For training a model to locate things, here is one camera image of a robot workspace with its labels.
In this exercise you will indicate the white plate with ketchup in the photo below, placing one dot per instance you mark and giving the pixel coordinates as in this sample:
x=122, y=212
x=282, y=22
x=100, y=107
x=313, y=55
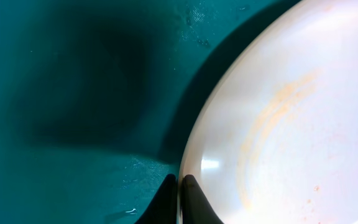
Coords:
x=277, y=139

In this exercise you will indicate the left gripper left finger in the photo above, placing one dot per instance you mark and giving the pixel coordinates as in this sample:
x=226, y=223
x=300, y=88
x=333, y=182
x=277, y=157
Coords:
x=163, y=207

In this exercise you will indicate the teal plastic tray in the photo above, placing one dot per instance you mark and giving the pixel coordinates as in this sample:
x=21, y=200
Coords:
x=98, y=98

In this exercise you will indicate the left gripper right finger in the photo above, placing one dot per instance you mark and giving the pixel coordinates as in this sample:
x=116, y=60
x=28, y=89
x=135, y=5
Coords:
x=195, y=208

